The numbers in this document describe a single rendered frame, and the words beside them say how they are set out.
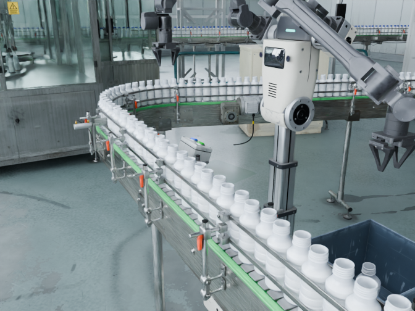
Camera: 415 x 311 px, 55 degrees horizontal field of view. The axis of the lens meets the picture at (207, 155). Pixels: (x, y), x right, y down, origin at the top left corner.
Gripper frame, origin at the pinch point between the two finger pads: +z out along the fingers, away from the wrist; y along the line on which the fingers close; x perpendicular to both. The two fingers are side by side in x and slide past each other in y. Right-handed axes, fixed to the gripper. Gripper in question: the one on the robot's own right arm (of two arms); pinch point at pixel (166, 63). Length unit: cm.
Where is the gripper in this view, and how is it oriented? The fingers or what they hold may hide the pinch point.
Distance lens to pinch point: 178.7
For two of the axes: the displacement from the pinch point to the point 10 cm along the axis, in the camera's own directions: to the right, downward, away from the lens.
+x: 4.7, 3.0, -8.3
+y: -8.8, 1.6, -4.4
